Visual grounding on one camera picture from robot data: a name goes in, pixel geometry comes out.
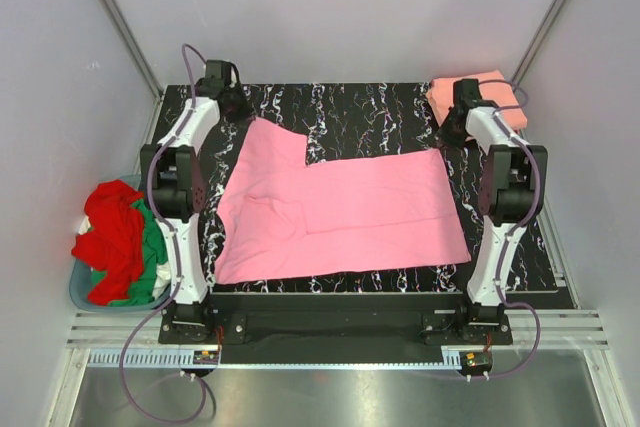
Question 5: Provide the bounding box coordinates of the red t shirt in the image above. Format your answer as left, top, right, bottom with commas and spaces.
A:
71, 180, 144, 306

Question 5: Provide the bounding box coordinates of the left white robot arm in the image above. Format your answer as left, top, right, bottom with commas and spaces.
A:
140, 60, 251, 305

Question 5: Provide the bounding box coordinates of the green t shirt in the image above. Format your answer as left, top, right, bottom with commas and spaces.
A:
108, 199, 168, 307

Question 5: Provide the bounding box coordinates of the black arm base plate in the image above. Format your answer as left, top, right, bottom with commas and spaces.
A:
159, 293, 513, 346

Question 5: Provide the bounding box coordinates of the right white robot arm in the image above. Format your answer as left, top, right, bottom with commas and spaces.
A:
436, 78, 548, 308

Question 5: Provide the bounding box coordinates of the pink t shirt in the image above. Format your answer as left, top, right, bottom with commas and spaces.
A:
215, 118, 470, 285

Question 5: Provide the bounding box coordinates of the blue laundry basket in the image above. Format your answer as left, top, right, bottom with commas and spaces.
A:
69, 175, 170, 312

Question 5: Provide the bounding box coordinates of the folded salmon t shirt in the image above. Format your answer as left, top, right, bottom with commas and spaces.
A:
426, 70, 518, 126

